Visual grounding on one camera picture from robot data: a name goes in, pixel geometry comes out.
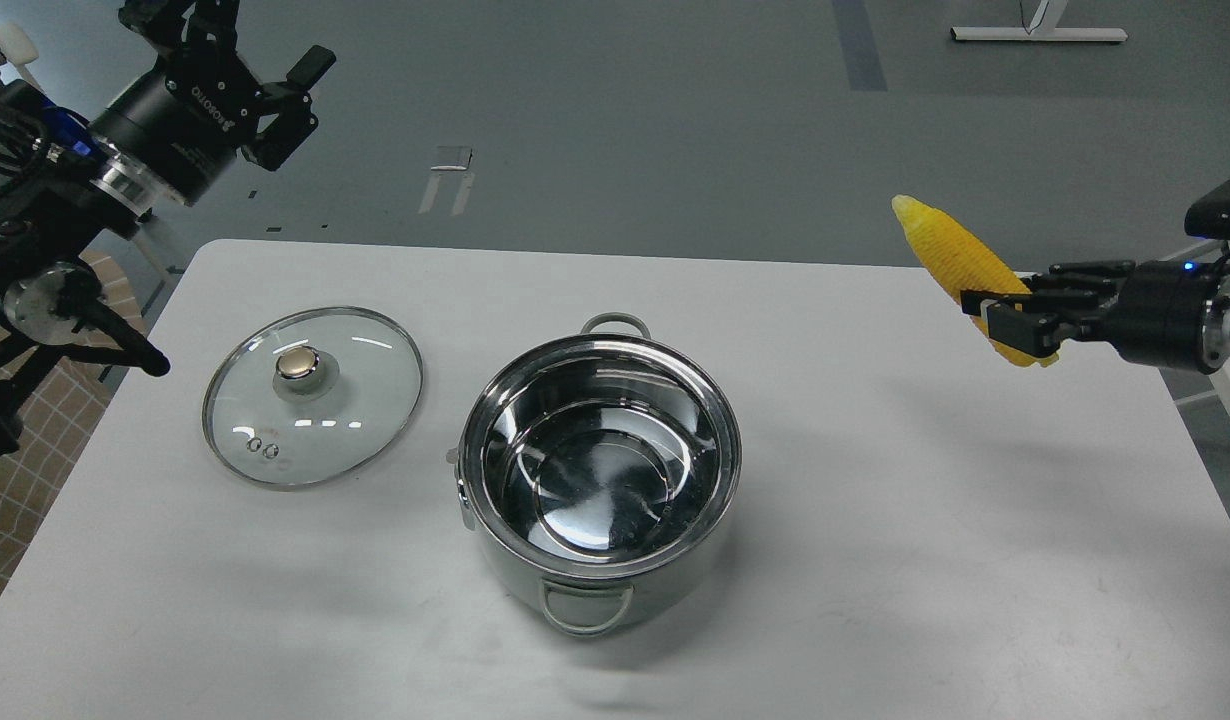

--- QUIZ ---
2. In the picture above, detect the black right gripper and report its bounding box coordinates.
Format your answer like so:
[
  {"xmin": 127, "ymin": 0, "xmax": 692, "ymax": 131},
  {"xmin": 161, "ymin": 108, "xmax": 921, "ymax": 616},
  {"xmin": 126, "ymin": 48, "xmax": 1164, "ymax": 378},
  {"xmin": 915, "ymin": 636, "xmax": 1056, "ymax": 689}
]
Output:
[{"xmin": 961, "ymin": 260, "xmax": 1230, "ymax": 375}]

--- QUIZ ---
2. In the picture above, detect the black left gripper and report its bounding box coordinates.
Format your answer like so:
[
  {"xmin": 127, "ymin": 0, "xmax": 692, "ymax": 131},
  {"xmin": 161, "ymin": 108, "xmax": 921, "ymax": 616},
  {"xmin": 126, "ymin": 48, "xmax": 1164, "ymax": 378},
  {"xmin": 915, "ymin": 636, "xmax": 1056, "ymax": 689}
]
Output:
[{"xmin": 89, "ymin": 1, "xmax": 337, "ymax": 206}]

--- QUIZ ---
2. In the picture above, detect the yellow toy corn cob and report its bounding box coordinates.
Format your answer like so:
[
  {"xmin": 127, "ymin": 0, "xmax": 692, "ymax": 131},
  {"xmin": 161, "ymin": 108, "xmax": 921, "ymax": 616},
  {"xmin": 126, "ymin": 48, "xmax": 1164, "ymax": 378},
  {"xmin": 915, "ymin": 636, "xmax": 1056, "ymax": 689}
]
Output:
[{"xmin": 891, "ymin": 194, "xmax": 1060, "ymax": 369}]

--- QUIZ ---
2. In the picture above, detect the glass pot lid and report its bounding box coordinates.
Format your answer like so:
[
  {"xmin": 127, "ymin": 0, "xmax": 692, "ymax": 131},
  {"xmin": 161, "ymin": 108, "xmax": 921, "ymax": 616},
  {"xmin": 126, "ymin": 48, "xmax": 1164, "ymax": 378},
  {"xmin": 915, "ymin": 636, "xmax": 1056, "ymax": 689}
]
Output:
[{"xmin": 202, "ymin": 306, "xmax": 426, "ymax": 491}]

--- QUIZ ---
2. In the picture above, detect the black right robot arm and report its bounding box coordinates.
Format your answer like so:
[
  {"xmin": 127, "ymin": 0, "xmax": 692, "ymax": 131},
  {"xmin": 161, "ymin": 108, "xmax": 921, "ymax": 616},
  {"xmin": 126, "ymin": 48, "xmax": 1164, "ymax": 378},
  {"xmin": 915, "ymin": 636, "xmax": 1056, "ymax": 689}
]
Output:
[{"xmin": 953, "ymin": 178, "xmax": 1230, "ymax": 375}]

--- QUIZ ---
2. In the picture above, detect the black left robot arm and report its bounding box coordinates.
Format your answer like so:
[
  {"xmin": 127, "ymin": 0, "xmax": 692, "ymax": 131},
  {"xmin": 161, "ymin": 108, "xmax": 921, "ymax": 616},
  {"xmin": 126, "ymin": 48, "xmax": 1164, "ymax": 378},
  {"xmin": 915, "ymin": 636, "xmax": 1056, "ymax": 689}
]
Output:
[{"xmin": 0, "ymin": 1, "xmax": 336, "ymax": 459}]

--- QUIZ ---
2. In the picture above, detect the stainless steel pot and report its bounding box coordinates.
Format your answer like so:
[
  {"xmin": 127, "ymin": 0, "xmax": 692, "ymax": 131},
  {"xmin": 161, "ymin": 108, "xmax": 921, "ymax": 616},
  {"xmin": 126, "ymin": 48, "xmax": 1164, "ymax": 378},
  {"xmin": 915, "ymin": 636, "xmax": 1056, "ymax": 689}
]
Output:
[{"xmin": 449, "ymin": 313, "xmax": 742, "ymax": 638}]

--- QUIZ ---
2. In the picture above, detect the white desk leg base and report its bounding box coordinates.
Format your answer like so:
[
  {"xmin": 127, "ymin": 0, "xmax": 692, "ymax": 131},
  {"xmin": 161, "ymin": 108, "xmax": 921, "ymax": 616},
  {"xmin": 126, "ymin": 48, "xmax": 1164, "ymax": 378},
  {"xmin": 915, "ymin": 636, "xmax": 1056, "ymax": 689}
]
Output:
[{"xmin": 950, "ymin": 1, "xmax": 1130, "ymax": 46}]

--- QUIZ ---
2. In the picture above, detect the grey office chair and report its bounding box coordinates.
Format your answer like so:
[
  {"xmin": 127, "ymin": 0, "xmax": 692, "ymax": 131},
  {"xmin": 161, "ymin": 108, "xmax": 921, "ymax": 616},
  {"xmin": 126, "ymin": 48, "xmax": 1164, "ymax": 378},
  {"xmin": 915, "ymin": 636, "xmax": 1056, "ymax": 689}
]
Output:
[{"xmin": 0, "ymin": 20, "xmax": 185, "ymax": 290}]

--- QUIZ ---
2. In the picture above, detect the beige checkered cloth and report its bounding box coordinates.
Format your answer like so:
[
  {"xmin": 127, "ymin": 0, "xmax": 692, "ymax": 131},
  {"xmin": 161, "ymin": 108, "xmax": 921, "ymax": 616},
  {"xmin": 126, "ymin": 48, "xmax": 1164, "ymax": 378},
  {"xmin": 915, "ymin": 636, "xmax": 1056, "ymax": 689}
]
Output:
[{"xmin": 0, "ymin": 250, "xmax": 146, "ymax": 631}]

